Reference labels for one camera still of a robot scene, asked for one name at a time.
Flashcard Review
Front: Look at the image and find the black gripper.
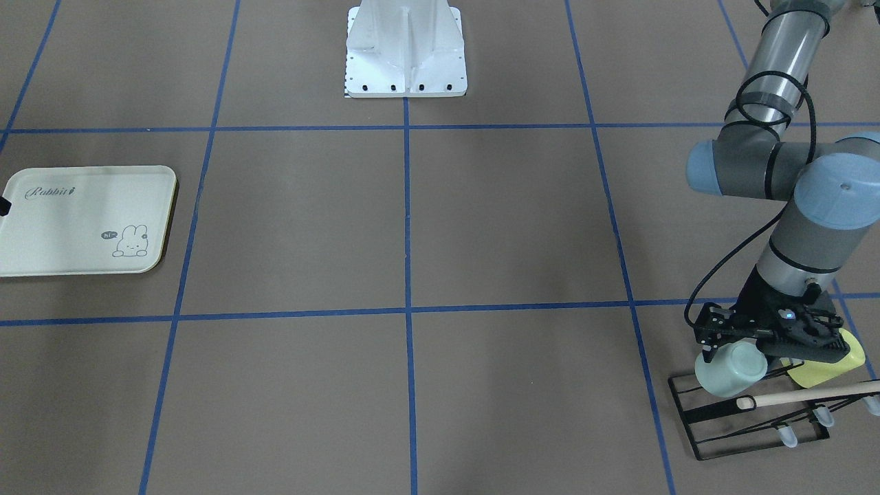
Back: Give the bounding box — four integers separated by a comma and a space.
692, 269, 850, 364

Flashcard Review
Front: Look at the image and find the light green cup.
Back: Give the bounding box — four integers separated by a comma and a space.
694, 340, 768, 398

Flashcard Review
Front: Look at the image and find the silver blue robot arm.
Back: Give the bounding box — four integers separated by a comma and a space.
686, 1, 878, 363

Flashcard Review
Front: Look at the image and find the cream rabbit tray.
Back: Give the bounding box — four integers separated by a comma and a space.
1, 165, 178, 278

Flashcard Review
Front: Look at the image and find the yellow cup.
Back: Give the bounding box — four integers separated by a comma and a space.
780, 328, 866, 388

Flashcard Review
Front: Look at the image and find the black wire cup rack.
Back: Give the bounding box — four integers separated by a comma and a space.
667, 366, 878, 461

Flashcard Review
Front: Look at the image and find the wooden rack handle rod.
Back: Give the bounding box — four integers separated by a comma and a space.
734, 380, 879, 411

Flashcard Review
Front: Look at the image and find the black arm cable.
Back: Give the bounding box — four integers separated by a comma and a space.
683, 69, 819, 327

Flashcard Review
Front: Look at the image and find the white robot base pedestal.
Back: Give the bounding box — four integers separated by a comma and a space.
344, 1, 468, 98

